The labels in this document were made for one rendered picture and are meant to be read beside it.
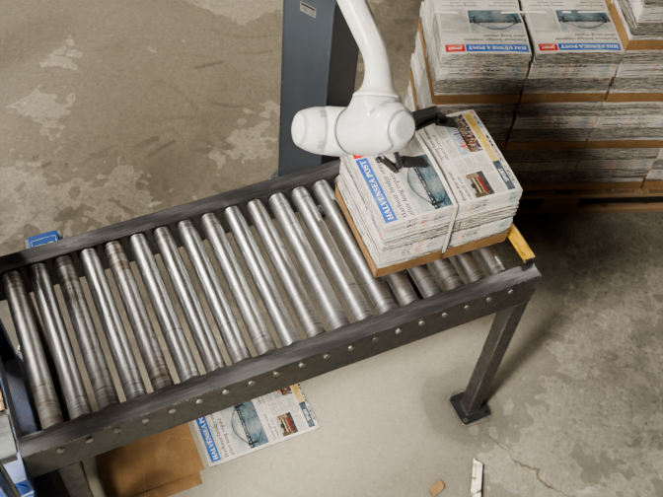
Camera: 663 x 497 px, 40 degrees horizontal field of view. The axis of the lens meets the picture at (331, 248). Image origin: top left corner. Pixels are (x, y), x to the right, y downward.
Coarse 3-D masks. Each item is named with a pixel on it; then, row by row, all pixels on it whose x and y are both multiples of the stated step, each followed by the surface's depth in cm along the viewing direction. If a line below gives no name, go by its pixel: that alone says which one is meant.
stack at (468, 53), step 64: (448, 0) 296; (512, 0) 298; (576, 0) 300; (448, 64) 286; (512, 64) 288; (576, 64) 291; (640, 64) 293; (512, 128) 312; (576, 128) 315; (640, 128) 318; (576, 192) 344; (640, 192) 348
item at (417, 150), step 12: (420, 132) 234; (408, 144) 232; (432, 144) 232; (420, 156) 230; (432, 156) 230; (432, 168) 228; (444, 168) 228; (432, 180) 225; (444, 192) 223; (456, 192) 223; (444, 204) 221; (444, 216) 222; (456, 216) 225; (444, 228) 227; (456, 228) 229; (444, 240) 233
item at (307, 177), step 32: (224, 192) 248; (256, 192) 249; (288, 192) 252; (128, 224) 240; (160, 224) 240; (224, 224) 251; (0, 256) 231; (32, 256) 232; (128, 256) 245; (0, 288) 233; (32, 288) 239
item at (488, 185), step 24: (456, 120) 237; (480, 120) 238; (456, 144) 232; (480, 144) 233; (456, 168) 228; (480, 168) 228; (504, 168) 229; (480, 192) 224; (504, 192) 224; (480, 216) 229; (504, 216) 233; (456, 240) 235
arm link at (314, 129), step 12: (312, 108) 197; (324, 108) 198; (336, 108) 197; (300, 120) 196; (312, 120) 195; (324, 120) 195; (336, 120) 194; (300, 132) 196; (312, 132) 195; (324, 132) 195; (300, 144) 197; (312, 144) 196; (324, 144) 197; (336, 144) 195
